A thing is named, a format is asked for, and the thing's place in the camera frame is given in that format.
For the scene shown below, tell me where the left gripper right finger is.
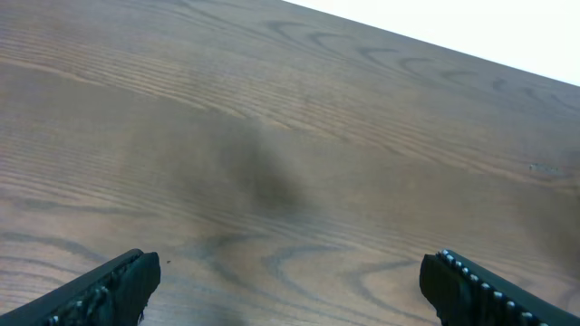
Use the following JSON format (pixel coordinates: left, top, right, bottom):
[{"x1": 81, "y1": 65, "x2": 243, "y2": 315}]
[{"x1": 420, "y1": 249, "x2": 579, "y2": 326}]

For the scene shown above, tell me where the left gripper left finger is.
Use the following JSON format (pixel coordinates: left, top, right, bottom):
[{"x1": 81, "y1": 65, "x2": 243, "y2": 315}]
[{"x1": 1, "y1": 249, "x2": 161, "y2": 326}]

